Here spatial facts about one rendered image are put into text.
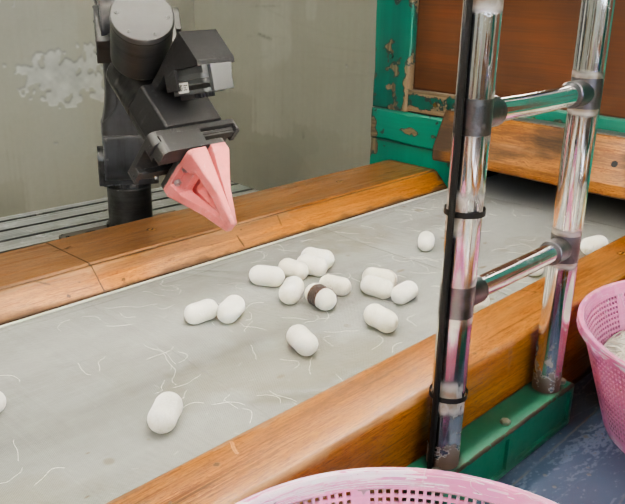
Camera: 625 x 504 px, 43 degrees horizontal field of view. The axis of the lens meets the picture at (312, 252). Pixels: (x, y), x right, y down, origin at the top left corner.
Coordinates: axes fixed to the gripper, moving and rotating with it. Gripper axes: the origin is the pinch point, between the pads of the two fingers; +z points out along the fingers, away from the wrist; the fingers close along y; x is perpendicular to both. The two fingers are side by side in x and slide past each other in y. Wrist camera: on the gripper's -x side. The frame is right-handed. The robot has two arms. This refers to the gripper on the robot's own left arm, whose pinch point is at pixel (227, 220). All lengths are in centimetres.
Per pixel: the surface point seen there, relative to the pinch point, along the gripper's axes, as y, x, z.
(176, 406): -18.1, -6.6, 15.6
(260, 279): 2.9, 3.9, 5.3
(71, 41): 94, 132, -142
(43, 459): -26.6, -3.6, 14.5
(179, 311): -6.3, 5.2, 5.1
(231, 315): -5.0, 0.5, 8.8
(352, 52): 139, 74, -78
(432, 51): 51, 2, -18
